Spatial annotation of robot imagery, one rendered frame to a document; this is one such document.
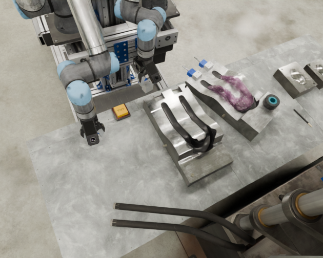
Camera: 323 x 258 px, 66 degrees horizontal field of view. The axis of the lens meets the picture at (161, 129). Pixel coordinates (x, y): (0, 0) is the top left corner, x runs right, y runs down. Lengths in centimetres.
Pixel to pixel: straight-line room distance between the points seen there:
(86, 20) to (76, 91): 25
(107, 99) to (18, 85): 93
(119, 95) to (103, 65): 122
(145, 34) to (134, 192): 71
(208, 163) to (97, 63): 69
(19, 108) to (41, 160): 127
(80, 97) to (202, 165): 67
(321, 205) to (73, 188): 98
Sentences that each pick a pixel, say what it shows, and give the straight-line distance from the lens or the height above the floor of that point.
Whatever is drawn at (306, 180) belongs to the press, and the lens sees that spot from 153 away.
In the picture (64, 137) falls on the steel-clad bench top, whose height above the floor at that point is 80.
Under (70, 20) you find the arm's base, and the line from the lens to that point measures 142.
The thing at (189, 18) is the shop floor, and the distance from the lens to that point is 326.
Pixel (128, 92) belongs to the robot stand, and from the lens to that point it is 219.
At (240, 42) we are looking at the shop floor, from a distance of 314.
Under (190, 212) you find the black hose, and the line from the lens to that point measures 112.
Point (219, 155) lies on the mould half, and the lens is 128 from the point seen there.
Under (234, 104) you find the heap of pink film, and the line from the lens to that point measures 141.
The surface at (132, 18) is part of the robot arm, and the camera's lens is 117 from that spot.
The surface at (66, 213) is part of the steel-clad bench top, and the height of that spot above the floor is 80.
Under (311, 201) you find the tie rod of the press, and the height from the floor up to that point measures 136.
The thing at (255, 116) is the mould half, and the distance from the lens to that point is 139.
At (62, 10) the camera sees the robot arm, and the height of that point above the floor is 117.
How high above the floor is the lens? 199
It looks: 63 degrees down
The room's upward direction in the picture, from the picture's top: 11 degrees clockwise
